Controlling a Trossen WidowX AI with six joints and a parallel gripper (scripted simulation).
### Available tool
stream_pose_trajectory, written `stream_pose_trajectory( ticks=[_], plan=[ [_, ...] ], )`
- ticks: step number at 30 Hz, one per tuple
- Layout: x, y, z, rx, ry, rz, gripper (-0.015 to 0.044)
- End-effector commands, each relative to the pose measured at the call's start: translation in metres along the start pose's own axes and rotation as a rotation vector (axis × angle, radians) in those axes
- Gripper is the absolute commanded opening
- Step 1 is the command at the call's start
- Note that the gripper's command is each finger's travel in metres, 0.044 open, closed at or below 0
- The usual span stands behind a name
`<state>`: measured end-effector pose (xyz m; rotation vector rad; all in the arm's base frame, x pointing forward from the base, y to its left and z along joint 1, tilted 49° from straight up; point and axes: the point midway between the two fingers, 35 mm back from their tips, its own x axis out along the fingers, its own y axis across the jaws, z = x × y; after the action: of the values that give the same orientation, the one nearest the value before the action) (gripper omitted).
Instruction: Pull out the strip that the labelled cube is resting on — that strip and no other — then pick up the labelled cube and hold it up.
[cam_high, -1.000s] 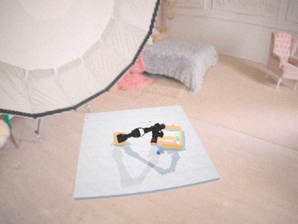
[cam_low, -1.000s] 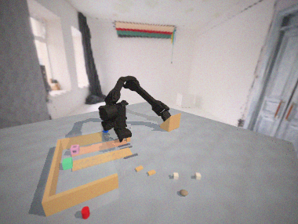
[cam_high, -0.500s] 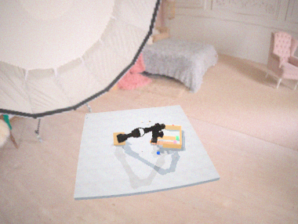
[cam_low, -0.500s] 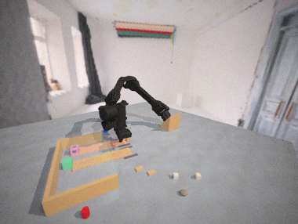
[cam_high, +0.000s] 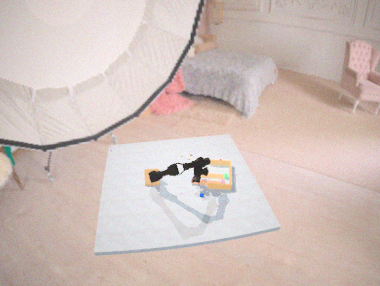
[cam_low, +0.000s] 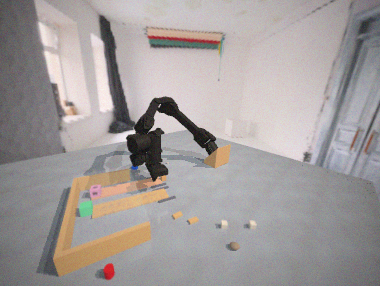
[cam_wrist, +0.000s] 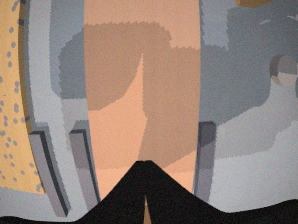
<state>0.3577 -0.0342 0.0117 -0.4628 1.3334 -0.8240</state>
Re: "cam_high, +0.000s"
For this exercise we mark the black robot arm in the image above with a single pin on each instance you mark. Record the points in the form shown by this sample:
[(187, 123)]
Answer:
[(172, 170)]

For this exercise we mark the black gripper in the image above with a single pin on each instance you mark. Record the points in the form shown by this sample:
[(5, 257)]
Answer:
[(197, 177)]

